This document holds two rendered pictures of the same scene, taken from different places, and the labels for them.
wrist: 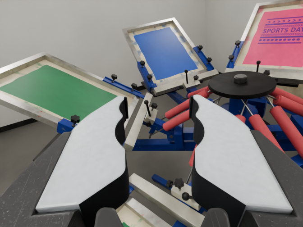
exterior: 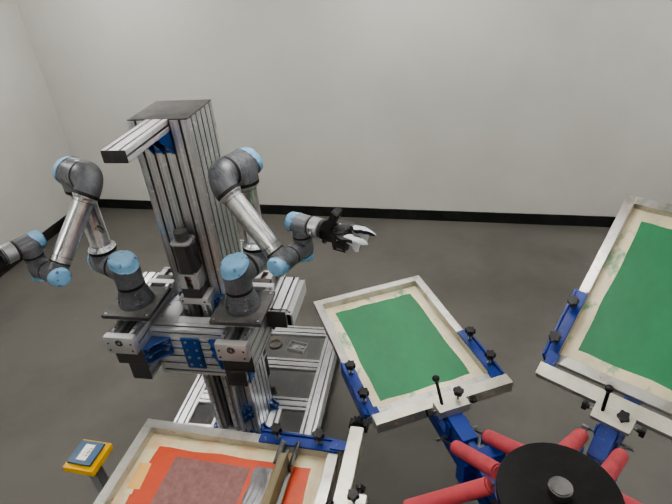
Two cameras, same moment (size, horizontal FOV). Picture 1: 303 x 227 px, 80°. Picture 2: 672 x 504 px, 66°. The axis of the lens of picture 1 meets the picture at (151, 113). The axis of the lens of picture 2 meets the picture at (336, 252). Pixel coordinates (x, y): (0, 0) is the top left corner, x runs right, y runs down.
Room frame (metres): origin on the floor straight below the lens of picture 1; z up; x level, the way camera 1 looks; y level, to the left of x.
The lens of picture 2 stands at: (0.76, -1.39, 2.59)
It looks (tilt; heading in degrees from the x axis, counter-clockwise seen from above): 32 degrees down; 119
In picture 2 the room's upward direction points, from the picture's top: 5 degrees counter-clockwise
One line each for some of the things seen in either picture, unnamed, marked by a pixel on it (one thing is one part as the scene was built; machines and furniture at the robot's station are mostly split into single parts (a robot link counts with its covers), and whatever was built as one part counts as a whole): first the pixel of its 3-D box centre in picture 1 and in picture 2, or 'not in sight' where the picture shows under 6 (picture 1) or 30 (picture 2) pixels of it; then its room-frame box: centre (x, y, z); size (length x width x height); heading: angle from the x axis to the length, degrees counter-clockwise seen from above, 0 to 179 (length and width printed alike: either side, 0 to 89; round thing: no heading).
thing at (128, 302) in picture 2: not in sight; (133, 291); (-0.94, -0.21, 1.31); 0.15 x 0.15 x 0.10
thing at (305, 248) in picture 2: not in sight; (301, 248); (-0.19, 0.02, 1.56); 0.11 x 0.08 x 0.11; 83
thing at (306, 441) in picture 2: not in sight; (299, 445); (-0.03, -0.40, 0.98); 0.30 x 0.05 x 0.07; 14
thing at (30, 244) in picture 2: not in sight; (28, 244); (-1.11, -0.45, 1.65); 0.11 x 0.08 x 0.09; 81
